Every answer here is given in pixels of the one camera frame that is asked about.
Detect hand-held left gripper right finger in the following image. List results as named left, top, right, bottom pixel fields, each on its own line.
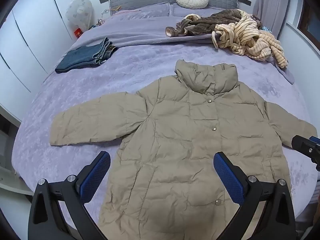
left=213, top=151, right=304, bottom=240

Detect white standing fan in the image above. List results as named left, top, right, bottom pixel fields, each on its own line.
left=66, top=0, right=93, bottom=30

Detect lilac pillow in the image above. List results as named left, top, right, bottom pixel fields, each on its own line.
left=172, top=4, right=225, bottom=17
left=110, top=2, right=172, bottom=18

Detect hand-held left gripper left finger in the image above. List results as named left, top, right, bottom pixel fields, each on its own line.
left=27, top=151, right=112, bottom=240

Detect dark framed window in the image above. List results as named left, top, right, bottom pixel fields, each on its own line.
left=297, top=0, right=320, bottom=38

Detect cream striped fleece garment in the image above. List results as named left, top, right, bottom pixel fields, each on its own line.
left=211, top=9, right=289, bottom=69

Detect white wardrobe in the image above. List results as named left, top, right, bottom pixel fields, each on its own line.
left=0, top=0, right=75, bottom=120

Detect lilac plush bedspread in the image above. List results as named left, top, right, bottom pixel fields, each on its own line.
left=11, top=2, right=320, bottom=230

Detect white open shelf cabinet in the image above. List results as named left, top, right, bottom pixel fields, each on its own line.
left=0, top=115, right=34, bottom=195

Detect beige puffer jacket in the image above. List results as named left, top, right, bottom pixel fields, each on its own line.
left=49, top=59, right=318, bottom=240

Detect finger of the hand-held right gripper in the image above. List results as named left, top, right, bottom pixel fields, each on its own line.
left=292, top=135, right=320, bottom=172

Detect folded blue jeans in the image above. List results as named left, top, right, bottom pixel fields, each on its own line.
left=55, top=37, right=118, bottom=74

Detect pale sheer curtain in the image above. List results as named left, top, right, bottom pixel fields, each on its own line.
left=252, top=0, right=295, bottom=30

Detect brown fleece robe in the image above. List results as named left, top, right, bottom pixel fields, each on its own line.
left=165, top=9, right=263, bottom=38

